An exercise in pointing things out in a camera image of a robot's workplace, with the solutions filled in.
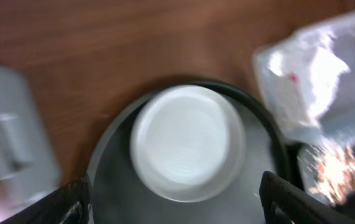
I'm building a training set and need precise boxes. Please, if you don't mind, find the clear plastic bin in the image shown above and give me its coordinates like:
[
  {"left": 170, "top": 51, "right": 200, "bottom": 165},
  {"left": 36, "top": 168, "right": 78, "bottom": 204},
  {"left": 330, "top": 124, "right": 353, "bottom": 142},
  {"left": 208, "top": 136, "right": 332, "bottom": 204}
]
[{"left": 280, "top": 11, "right": 355, "bottom": 144}]

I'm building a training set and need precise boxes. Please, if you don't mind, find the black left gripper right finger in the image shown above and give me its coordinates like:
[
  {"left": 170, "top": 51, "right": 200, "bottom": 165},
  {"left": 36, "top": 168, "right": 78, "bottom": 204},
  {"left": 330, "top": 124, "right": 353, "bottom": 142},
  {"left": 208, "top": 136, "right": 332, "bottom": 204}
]
[{"left": 259, "top": 171, "right": 355, "bottom": 224}]

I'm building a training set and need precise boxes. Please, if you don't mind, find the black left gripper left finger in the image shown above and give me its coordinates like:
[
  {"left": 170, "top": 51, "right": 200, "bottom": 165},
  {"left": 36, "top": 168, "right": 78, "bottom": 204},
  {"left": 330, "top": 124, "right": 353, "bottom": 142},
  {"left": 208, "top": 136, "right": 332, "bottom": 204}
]
[{"left": 1, "top": 177, "right": 91, "bottom": 224}]

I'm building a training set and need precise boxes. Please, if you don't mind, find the food scraps pile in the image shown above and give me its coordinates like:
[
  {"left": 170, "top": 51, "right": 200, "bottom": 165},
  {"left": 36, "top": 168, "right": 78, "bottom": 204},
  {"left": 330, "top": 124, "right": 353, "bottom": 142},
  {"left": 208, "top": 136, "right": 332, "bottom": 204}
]
[{"left": 309, "top": 146, "right": 355, "bottom": 206}]

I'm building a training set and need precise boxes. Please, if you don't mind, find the round black tray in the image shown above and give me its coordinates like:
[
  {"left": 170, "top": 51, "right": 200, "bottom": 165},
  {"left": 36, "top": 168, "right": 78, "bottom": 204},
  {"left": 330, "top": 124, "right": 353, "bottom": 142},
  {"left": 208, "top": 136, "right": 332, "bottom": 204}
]
[{"left": 87, "top": 80, "right": 292, "bottom": 224}]

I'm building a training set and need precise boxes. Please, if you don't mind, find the grey plastic dishwasher rack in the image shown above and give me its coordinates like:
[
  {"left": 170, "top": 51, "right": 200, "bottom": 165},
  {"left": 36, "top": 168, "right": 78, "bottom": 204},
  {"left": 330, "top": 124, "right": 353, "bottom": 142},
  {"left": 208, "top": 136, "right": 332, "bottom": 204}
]
[{"left": 0, "top": 65, "right": 60, "bottom": 210}]

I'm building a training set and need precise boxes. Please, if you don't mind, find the grey round plate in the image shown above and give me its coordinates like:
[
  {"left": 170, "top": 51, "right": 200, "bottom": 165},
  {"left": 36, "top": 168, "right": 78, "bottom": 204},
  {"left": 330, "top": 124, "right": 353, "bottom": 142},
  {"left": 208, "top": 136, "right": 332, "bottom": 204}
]
[{"left": 130, "top": 85, "right": 246, "bottom": 203}]

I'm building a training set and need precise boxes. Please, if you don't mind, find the white paper napkin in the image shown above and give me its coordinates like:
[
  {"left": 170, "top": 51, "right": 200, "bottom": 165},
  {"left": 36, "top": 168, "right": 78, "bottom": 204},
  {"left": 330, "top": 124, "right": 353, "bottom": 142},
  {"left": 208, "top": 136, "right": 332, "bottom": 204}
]
[{"left": 253, "top": 29, "right": 351, "bottom": 133}]

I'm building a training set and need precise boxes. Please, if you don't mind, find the black rectangular tray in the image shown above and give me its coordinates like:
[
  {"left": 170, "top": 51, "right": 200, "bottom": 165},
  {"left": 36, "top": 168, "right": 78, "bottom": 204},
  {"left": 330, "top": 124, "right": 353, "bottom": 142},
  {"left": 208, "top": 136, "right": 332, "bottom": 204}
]
[{"left": 287, "top": 142, "right": 355, "bottom": 219}]

